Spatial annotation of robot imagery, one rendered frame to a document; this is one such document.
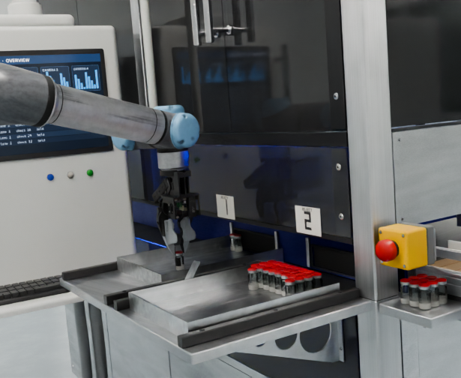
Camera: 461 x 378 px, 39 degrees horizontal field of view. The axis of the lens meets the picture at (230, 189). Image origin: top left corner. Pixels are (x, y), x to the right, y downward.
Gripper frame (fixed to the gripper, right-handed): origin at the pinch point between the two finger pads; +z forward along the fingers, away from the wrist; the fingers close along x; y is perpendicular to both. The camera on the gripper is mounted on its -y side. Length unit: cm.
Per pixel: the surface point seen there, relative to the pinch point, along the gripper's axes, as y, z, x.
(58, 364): -190, 95, 18
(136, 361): -70, 55, 14
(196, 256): -9.6, 5.5, 10.2
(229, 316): 47.5, 2.6, -14.5
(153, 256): -12.1, 3.7, -1.3
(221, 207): -1.5, -8.1, 14.6
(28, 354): -217, 95, 10
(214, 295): 26.9, 5.2, -5.7
